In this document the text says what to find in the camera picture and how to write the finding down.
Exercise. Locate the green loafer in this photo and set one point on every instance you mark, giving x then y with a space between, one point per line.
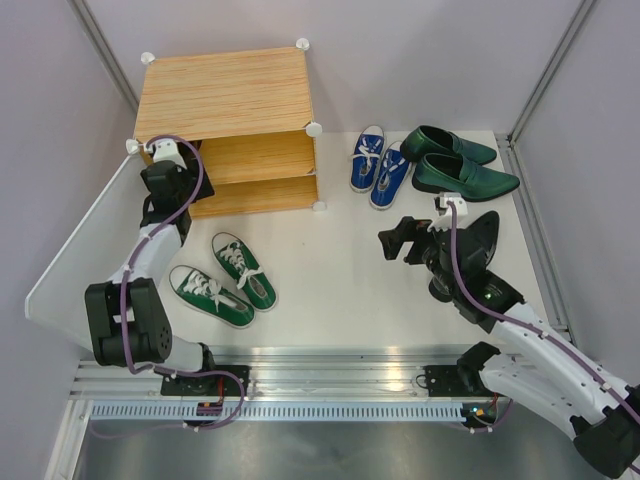
440 173
433 140

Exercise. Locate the green sneaker upper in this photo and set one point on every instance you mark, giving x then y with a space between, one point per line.
238 261

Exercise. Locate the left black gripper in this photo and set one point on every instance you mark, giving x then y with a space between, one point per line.
185 175

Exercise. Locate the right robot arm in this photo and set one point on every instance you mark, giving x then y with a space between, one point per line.
598 411

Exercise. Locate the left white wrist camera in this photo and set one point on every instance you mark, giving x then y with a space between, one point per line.
165 150

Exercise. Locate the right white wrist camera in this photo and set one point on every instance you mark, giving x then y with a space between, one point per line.
451 208

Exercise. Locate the green sneaker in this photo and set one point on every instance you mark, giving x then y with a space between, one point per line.
238 261
204 294

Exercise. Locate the green loafer rear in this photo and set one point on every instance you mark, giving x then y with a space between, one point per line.
433 140

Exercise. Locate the wooden two-shelf shoe cabinet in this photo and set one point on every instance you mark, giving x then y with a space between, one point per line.
250 115

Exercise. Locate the black patent shoe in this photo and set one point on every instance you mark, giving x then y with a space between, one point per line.
477 243

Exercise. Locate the aluminium frame post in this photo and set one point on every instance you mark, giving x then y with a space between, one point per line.
91 28
573 30

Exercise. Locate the blue sneaker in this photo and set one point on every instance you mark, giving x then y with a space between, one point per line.
366 157
394 170

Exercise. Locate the white slotted cable duct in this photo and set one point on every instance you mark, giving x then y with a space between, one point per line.
280 411

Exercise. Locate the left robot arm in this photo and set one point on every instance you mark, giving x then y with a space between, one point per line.
129 326

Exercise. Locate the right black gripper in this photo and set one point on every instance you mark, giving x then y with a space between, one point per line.
408 229

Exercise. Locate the aluminium mounting rail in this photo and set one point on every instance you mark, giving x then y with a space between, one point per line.
291 373

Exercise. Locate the green loafer front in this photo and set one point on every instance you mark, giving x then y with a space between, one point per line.
440 173

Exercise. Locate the right aluminium frame post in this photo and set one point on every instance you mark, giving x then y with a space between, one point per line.
573 30

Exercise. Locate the green sneaker lower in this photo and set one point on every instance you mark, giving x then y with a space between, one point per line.
204 294

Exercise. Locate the left aluminium frame post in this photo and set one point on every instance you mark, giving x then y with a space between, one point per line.
91 28

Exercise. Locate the white translucent cabinet door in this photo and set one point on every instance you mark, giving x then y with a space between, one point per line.
97 247

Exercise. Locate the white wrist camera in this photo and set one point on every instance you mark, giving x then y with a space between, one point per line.
165 150
451 208

